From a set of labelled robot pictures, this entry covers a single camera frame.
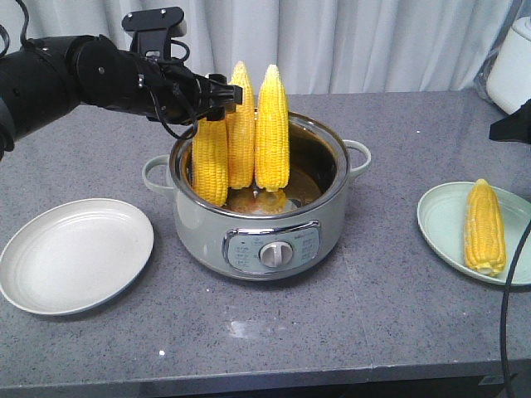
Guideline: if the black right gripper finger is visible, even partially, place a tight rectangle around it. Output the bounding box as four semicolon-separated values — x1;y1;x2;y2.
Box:
489;99;531;144

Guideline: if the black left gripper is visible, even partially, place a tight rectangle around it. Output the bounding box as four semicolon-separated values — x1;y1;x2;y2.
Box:
136;57;243;124

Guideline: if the pale corn cob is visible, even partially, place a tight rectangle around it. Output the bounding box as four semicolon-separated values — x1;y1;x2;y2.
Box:
227;61;255;189

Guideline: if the yellow corn cob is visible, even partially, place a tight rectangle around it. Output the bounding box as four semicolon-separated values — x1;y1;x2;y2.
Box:
464;178;507;277
255;65;290;192
192;119;228;206

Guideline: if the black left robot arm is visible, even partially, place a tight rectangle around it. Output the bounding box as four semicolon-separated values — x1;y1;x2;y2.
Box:
1;36;243;153

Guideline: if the white rice cooker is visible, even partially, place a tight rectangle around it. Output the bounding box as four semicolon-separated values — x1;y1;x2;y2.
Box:
486;16;530;114

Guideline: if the light green round plate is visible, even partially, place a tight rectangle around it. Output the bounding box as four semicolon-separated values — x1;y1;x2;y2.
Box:
417;182;530;285

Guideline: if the grey pleated curtain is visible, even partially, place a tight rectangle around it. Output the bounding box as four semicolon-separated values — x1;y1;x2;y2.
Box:
0;0;531;100

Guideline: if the grey-green electric cooking pot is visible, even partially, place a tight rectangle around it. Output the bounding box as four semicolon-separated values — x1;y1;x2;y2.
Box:
142;113;372;281

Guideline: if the white round plate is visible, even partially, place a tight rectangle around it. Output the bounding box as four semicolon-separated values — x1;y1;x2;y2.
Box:
1;198;154;316

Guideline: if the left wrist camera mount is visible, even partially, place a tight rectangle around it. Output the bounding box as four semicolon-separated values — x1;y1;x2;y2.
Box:
121;7;187;61

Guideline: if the black hanging cable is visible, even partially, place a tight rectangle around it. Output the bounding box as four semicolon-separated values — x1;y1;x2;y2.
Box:
499;221;531;398

